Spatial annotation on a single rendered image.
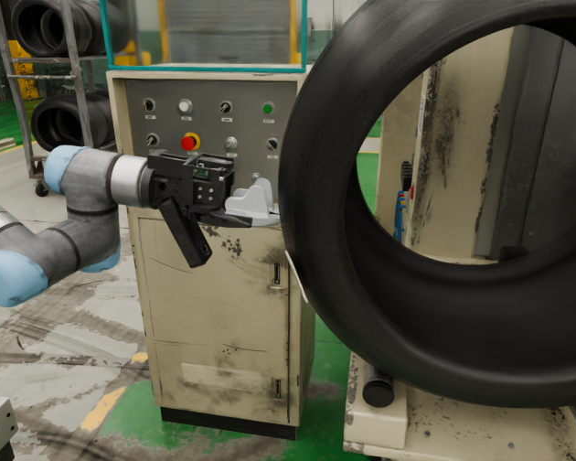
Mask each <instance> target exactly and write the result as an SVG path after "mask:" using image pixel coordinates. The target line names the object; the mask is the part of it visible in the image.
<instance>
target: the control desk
mask: <svg viewBox="0 0 576 461"><path fill-rule="evenodd" d="M313 66H314V65H306V73H288V72H227V71H167V70H110V71H107V72H106V78H107V84H108V90H109V96H110V103H111V109H112V121H113V127H114V133H115V140H116V146H117V153H118V154H124V155H134V156H140V157H144V158H147V155H148V154H151V153H154V152H155V151H156V150H157V149H163V150H167V153H168V154H170V155H180V156H185V157H191V156H192V155H198V154H200V153H205V154H211V155H221V156H226V157H232V158H234V166H233V170H234V171H235V181H234V184H233V185H232V186H231V195H233V192H234V191H235V190H236V189H239V188H242V189H250V187H251V186H253V185H254V183H255V181H256V180H257V179H258V178H265V179H267V180H268V181H269V182H270V183H271V187H272V198H273V205H274V207H275V208H276V209H279V208H278V193H277V182H278V167H279V160H280V153H281V148H282V143H283V136H284V132H285V129H286V125H287V123H288V120H289V116H290V114H291V111H292V108H293V105H294V102H295V100H296V98H297V95H298V93H299V91H300V90H301V88H302V86H303V84H304V81H305V79H306V77H307V75H308V73H309V71H310V70H311V68H312V67H313ZM125 207H126V213H127V219H128V225H129V232H130V238H131V244H132V250H133V262H134V269H135V275H136V282H137V287H138V294H139V300H140V307H141V313H142V320H143V325H144V337H145V344H146V350H147V357H148V362H149V369H150V375H151V382H152V388H153V395H154V400H155V406H160V412H161V418H162V421H165V422H170V423H182V424H188V425H194V426H200V427H207V428H213V429H219V430H225V431H231V432H237V433H243V434H255V435H260V436H267V437H272V438H279V439H285V440H291V441H296V439H297V435H298V430H299V426H300V422H301V419H302V414H303V409H304V402H305V397H306V393H307V388H308V384H309V380H310V375H311V370H312V367H313V362H314V357H315V310H314V309H313V307H312V306H311V304H310V303H309V301H308V300H307V301H308V303H306V302H305V300H304V297H303V295H302V293H301V291H300V289H299V286H298V284H297V282H296V279H295V277H294V274H293V270H292V268H291V265H290V264H289V261H288V259H287V256H286V254H285V251H286V248H285V244H284V240H283V232H282V227H281V224H280V225H277V226H269V227H259V228H224V227H218V226H214V225H210V224H207V223H200V222H198V225H199V227H200V229H201V230H202V232H203V234H204V236H205V238H206V240H207V242H208V245H209V247H210V249H211V250H212V255H211V256H210V258H209V259H208V261H207V262H206V264H205V265H202V266H199V267H197V268H190V267H189V265H188V263H187V260H186V259H185V257H184V255H183V253H182V252H181V250H180V248H179V246H178V245H177V243H176V240H175V238H174V236H173V234H172V233H171V231H170V230H169V228H168V226H167V224H166V222H165V220H164V218H163V216H162V214H161V212H160V210H159V209H148V208H145V209H139V208H135V207H130V206H125Z"/></svg>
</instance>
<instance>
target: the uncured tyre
mask: <svg viewBox="0 0 576 461"><path fill-rule="evenodd" d="M518 25H527V26H532V27H538V28H541V29H544V30H547V31H549V32H551V33H553V34H555V35H558V36H560V37H562V38H564V39H566V40H568V41H569V42H570V43H571V44H573V45H574V46H575V47H576V0H367V1H366V2H365V3H364V4H363V5H362V6H361V7H360V8H359V9H358V10H357V11H356V12H355V13H354V14H353V15H352V16H351V17H350V18H349V19H348V20H347V21H346V22H345V23H344V25H343V26H342V27H341V28H339V29H338V31H337V32H336V33H335V34H334V36H333V37H332V38H331V40H330V41H329V42H328V44H327V45H326V46H325V48H324V50H323V51H322V53H321V54H320V56H319V57H318V59H317V60H316V62H315V64H314V66H313V67H312V68H311V70H310V71H309V73H308V75H307V77H306V79H305V81H304V84H303V86H302V88H301V90H300V91H299V93H298V95H297V98H296V100H295V102H294V105H293V108H292V111H291V114H290V116H289V120H288V123H287V125H286V129H285V132H284V136H283V143H282V148H281V153H280V160H279V167H278V182H277V193H278V208H279V216H280V222H281V227H282V232H283V240H284V244H285V248H286V251H287V252H288V254H289V256H290V258H291V260H292V262H293V266H294V269H295V271H296V273H297V275H298V278H299V280H300V283H301V285H302V288H303V289H304V294H305V296H306V298H307V300H308V301H309V303H310V304H311V306H312V307H313V309H314V310H315V312H316V313H317V314H318V315H319V317H320V318H321V319H322V320H323V322H324V323H325V324H326V325H327V327H328V328H329V329H330V330H331V331H332V332H333V333H334V334H335V335H336V336H337V337H338V338H339V339H340V340H341V341H342V342H343V343H344V344H345V345H346V346H347V347H348V348H350V349H351V350H352V351H353V352H354V353H356V354H357V355H358V356H360V357H361V358H362V359H363V360H364V361H366V362H367V363H369V364H370V365H372V366H373V367H375V368H376V369H378V370H380V371H382V372H384V373H385V374H387V375H389V376H390V377H392V378H394V379H395V380H397V381H401V382H403V383H405V384H407V385H409V386H411V387H413V388H416V389H418V390H421V391H425V392H428V393H430V394H433V395H437V396H440V397H443V398H446V399H450V400H454V401H458V402H467V403H471V404H478V405H484V406H494V407H506V408H553V407H563V406H571V405H576V223H575V224H574V225H573V226H572V227H571V228H570V229H568V230H567V231H566V232H564V233H563V234H562V235H560V236H559V238H557V239H556V240H554V241H552V242H550V243H549V244H547V245H545V246H544V247H542V248H540V249H538V250H536V251H534V252H531V253H529V254H526V255H524V256H521V257H518V258H516V259H512V260H509V261H505V262H501V263H490V264H478V265H466V264H455V263H446V262H441V261H437V260H434V259H432V258H429V257H426V256H424V255H421V254H419V253H417V252H415V251H413V250H411V249H409V248H408V247H406V246H404V245H403V244H401V243H400V242H399V241H397V240H396V239H394V238H393V237H392V236H391V235H390V234H389V233H388V232H387V231H386V230H385V229H384V228H383V227H382V226H381V225H380V224H379V222H378V221H377V219H376V218H375V216H374V215H373V213H372V212H371V210H370V208H369V207H368V204H367V202H366V200H365V198H364V195H363V193H362V190H361V187H360V184H359V180H358V174H357V154H358V152H359V150H360V147H361V146H362V145H363V143H364V141H365V139H366V137H367V135H368V133H369V131H370V130H371V128H372V127H373V125H374V124H375V122H376V121H377V119H378V118H379V117H380V116H381V115H382V113H383V112H384V111H385V110H386V108H387V107H388V106H389V105H390V103H391V102H392V101H393V100H394V99H395V98H396V97H397V96H398V95H399V94H400V93H401V92H402V91H403V90H404V89H405V88H406V87H407V86H408V85H409V84H410V83H411V82H412V81H413V80H415V79H416V78H417V77H418V76H420V75H421V74H422V73H423V72H424V71H426V70H427V69H428V68H429V67H431V66H432V65H433V64H435V63H436V62H438V61H439V60H441V59H443V58H444V57H446V56H448V55H449V54H451V53H453V52H454V51H456V50H457V49H459V48H462V47H463V46H465V45H467V44H469V43H471V42H474V41H476V40H478V39H479V38H483V37H485V36H488V35H490V34H493V33H496V32H498V31H500V30H503V29H507V28H510V27H515V26H518Z"/></svg>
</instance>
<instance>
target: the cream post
mask: <svg viewBox="0 0 576 461"><path fill-rule="evenodd" d="M513 33H514V27H510V28H507V29H503V30H500V31H498V32H496V33H493V34H490V35H488V36H485V37H483V38H479V39H478V40H476V41H474V42H471V43H469V44H467V45H465V46H463V47H462V48H459V49H457V50H456V51H454V52H453V53H451V54H449V55H448V56H446V57H444V58H443V59H441V60H439V61H438V62H436V63H435V64H433V65H432V66H431V67H429V68H428V69H427V70H426V71H424V72H423V80H422V89H421V91H422V93H423V95H424V96H425V100H424V108H423V116H422V125H421V136H420V134H419V131H418V133H417V140H416V147H415V156H414V164H413V172H412V181H411V184H412V185H414V195H413V199H410V205H409V214H408V224H407V234H406V241H405V246H406V247H408V248H409V249H411V250H413V251H415V252H417V253H419V254H421V255H432V256H443V257H455V258H466V259H474V257H475V246H476V242H477V236H478V231H479V226H480V220H481V215H482V210H483V205H484V199H485V190H486V184H487V179H488V174H489V168H490V163H491V158H492V153H493V147H494V142H495V137H496V127H497V122H498V116H499V111H500V106H501V101H502V95H503V90H504V85H505V79H506V75H507V64H508V60H509V54H510V49H511V43H512V38H513Z"/></svg>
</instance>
